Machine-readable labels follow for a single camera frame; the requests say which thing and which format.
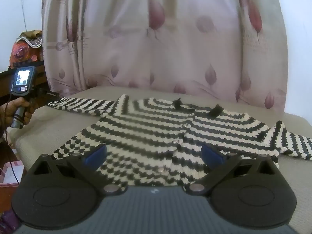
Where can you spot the dark wooden furniture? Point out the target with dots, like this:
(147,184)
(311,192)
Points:
(4,82)

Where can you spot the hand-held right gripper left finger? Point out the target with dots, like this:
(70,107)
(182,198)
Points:
(95,154)

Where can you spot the pink striped box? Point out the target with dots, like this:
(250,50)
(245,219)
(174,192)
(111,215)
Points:
(7,175)

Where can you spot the person's left hand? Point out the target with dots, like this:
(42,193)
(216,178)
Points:
(7,112)

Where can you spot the beige mattress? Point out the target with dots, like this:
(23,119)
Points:
(292,175)

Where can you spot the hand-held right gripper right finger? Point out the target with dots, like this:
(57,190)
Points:
(212,157)

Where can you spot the black white striped knit cardigan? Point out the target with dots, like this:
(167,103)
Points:
(146,129)

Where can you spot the pink floral curtain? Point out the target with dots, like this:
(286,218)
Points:
(151,41)

